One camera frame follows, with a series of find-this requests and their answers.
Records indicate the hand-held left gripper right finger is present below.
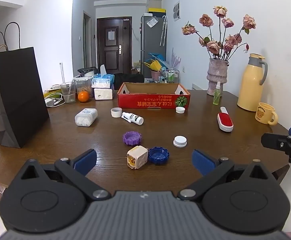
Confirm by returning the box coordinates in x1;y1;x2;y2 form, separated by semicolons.
178;149;273;202

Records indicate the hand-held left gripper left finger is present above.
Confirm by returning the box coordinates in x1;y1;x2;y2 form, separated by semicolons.
18;149;111;201

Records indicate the white ribbed bottle cap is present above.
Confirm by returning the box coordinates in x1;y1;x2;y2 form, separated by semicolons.
173;135;188;148

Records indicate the blue ridged bottle cap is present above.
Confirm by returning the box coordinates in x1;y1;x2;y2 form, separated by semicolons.
148;147;170;166

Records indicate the white cotton swab box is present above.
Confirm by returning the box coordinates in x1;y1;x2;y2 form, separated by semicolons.
75;108;98;127

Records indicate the red and white lint brush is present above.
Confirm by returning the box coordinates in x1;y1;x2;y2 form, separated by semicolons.
217;107;234;132

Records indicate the white cube charger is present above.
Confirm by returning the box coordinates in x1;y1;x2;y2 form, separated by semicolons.
127;145;149;170

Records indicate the purple ridged bottle cap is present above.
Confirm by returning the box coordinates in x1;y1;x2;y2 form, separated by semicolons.
122;131;142;146

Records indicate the white nasal spray bottle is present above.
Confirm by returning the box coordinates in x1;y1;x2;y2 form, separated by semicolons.
121;112;144;125

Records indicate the red cardboard box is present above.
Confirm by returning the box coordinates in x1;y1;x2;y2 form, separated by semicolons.
117;82;191;110

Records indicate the yellow bear mug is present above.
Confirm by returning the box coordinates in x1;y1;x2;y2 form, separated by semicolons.
255;102;278;125

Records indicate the yellow thermos jug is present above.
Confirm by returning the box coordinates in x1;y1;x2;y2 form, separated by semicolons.
237;53;268;112

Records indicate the green spray bottle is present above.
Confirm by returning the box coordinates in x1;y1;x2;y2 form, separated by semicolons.
213;81;222;105

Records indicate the white tissue pack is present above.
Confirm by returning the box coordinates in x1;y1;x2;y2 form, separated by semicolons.
94;88;113;101

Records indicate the clear toothpick jar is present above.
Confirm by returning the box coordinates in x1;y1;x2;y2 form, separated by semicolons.
75;76;94;98

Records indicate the yellow packet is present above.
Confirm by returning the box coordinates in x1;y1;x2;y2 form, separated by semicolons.
44;89;62;98

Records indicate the blue tissue pack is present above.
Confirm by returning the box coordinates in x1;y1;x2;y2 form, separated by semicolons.
92;64;115;89

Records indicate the pink textured vase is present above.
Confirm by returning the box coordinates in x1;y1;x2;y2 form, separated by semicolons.
207;58;229;97

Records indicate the black and white appliance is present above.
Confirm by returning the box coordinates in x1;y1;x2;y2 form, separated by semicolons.
77;67;96;78

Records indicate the black paper bag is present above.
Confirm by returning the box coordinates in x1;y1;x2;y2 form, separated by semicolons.
0;22;50;148

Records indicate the purple feather decoration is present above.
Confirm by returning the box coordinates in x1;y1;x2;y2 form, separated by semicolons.
172;47;182;69

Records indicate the yellow dustpan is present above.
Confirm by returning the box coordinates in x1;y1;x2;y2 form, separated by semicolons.
145;60;161;72

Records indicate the dried pink rose bouquet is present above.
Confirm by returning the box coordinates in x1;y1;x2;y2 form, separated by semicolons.
182;5;257;62

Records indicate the dark brown door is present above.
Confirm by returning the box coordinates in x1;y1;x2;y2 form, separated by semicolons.
97;17;131;75

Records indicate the grey refrigerator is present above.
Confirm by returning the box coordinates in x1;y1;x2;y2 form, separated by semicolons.
141;15;166;79

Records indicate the white folded umbrella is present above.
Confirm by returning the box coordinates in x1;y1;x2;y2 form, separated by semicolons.
160;15;167;47

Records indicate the white charger with cables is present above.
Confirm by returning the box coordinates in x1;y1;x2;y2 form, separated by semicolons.
44;97;65;108

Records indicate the wall poster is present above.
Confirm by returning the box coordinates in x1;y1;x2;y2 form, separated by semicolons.
173;1;180;21

